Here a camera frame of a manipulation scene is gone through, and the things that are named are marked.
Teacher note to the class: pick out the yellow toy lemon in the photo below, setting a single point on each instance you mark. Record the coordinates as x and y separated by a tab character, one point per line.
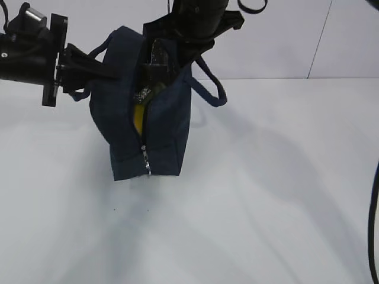
140	110

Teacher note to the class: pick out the dark navy fabric lunch bag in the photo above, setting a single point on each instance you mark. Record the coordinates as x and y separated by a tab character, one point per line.
161	148

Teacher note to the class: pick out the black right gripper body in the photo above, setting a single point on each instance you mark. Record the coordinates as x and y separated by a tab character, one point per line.
192	35

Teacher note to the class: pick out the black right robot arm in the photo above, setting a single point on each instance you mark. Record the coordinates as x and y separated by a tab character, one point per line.
198	8

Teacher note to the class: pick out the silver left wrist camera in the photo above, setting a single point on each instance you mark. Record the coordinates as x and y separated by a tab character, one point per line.
34	15

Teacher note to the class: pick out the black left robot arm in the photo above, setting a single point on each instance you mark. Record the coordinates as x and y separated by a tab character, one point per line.
34	50

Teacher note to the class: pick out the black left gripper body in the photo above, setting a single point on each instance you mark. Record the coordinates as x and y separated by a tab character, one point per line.
58	30

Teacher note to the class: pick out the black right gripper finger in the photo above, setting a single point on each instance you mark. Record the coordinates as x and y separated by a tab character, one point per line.
152	74
158	54

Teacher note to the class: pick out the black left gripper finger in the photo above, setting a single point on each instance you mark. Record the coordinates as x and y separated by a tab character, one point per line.
72	79
77	65

